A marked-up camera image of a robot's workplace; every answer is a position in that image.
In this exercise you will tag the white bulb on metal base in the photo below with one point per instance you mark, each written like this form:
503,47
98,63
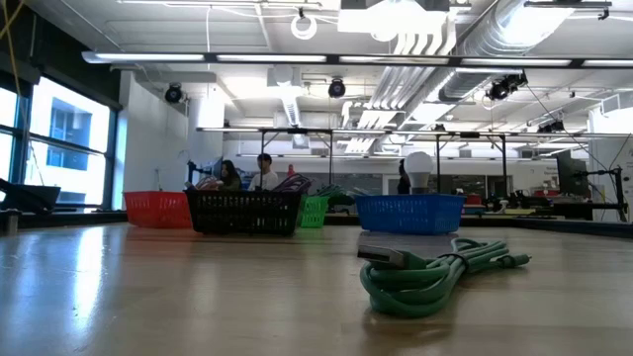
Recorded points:
418,168

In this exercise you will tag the green plastic basket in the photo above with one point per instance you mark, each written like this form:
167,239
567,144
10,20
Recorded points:
312,222

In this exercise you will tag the black background station frame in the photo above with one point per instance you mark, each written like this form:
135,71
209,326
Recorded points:
297,131

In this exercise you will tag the silver ventilation duct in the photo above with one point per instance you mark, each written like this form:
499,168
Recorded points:
494,39

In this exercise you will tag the black ceiling spotlight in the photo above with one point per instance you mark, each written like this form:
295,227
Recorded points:
499,90

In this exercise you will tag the person with dark top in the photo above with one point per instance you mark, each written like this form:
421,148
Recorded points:
230,178

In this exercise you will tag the dark window frame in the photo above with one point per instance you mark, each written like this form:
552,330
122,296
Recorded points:
22,123

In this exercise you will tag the blue plastic basket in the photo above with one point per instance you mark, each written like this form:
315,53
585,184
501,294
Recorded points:
410,227

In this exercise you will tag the black monitor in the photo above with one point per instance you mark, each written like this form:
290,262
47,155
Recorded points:
569,173

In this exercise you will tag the black plastic basket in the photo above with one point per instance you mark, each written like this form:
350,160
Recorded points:
242,194

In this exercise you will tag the round black ceiling speaker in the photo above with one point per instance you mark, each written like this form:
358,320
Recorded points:
173,93
336,88

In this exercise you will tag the standing person in shadow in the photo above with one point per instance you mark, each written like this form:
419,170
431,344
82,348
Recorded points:
403,183

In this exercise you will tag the person with white top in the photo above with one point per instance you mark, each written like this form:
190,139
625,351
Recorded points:
264,180

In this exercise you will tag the black equipment stand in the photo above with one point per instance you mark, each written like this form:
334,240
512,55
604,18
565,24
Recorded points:
618,193

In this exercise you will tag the long LED light bar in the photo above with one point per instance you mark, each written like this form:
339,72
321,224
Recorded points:
272,58

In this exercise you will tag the small metal post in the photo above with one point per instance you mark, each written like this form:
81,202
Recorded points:
11,222

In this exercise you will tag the person with red top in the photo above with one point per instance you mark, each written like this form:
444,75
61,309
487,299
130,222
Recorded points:
291,171

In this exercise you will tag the red plastic basket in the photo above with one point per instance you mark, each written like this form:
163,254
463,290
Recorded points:
153,210

